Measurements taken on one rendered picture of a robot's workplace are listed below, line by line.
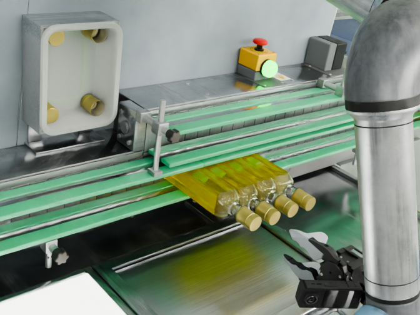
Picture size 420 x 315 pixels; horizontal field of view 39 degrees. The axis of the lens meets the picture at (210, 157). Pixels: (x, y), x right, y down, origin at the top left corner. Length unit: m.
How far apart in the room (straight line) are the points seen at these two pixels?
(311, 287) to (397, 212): 0.29
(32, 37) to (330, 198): 0.95
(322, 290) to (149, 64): 0.67
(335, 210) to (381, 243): 0.85
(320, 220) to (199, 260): 0.44
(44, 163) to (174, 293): 0.37
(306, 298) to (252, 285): 0.23
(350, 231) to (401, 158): 0.82
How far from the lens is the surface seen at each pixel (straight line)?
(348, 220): 1.65
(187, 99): 1.36
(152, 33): 1.39
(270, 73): 1.54
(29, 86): 1.23
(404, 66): 0.77
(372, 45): 0.78
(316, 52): 1.76
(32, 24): 1.18
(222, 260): 1.32
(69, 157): 1.26
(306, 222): 1.59
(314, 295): 1.06
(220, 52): 1.54
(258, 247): 1.38
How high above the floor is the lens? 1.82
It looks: 40 degrees down
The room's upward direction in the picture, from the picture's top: 123 degrees clockwise
